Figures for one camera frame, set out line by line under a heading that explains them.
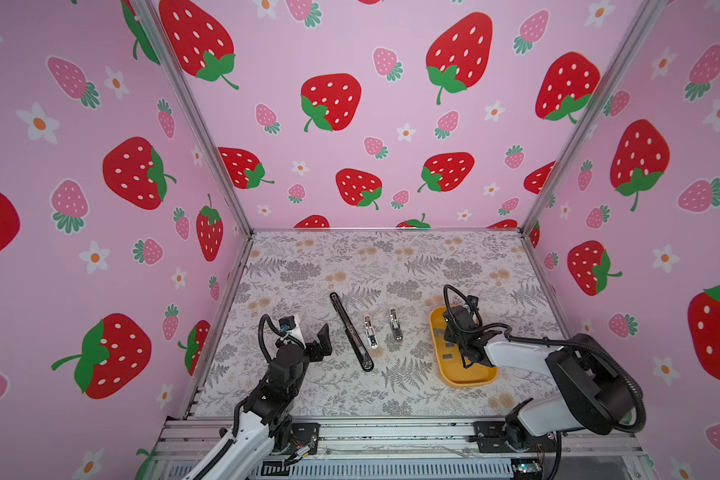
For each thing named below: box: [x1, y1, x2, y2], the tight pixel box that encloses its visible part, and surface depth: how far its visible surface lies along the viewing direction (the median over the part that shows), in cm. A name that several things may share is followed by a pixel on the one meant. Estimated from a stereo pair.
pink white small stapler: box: [364, 314, 379, 349], surface depth 92 cm
